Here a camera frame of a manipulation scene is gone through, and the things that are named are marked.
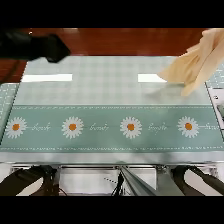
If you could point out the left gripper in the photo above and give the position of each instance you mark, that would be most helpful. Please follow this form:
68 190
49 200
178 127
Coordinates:
56 48

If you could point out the cream garment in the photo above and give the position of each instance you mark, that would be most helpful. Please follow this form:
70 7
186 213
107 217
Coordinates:
196 65

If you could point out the silver frame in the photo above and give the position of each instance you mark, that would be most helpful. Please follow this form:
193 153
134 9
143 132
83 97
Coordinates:
140 186

